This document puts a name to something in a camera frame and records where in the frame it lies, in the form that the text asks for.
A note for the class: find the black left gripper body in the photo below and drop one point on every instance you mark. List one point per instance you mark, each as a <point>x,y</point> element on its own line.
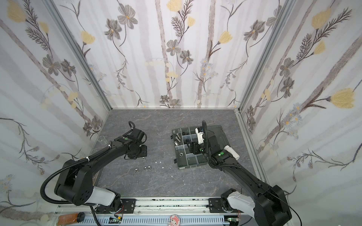
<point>140,151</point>

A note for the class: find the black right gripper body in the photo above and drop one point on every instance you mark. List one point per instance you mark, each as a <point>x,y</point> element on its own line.
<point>195,146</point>

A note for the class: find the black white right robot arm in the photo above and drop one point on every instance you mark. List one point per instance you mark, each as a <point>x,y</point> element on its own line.
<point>266,204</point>

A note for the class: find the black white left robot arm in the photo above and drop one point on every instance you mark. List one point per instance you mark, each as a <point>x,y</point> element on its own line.
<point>73,183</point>

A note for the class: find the green plastic organizer box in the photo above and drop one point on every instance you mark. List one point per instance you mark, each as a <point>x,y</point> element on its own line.
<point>188,150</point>

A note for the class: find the white plastic bottle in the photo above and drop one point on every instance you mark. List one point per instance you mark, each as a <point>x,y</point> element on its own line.
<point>232,151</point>

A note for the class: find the clear plastic cup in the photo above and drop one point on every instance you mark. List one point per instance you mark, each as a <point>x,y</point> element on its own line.
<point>102,140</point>

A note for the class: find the pink figurine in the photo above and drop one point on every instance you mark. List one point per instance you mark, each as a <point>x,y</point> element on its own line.
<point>174,221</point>

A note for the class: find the orange black tool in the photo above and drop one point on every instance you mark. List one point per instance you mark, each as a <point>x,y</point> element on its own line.
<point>69,219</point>

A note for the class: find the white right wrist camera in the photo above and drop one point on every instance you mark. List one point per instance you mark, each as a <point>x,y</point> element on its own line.
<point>199,133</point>

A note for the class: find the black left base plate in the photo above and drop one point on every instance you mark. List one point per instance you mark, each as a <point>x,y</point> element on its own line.
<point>125,206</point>

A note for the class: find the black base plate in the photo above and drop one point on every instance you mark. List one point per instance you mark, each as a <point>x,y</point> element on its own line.
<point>125,206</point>
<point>220,205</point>

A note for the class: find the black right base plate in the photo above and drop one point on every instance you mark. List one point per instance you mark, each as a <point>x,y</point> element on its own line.
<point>220,205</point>

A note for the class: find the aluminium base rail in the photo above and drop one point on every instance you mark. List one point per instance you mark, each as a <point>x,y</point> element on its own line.
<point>192,211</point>

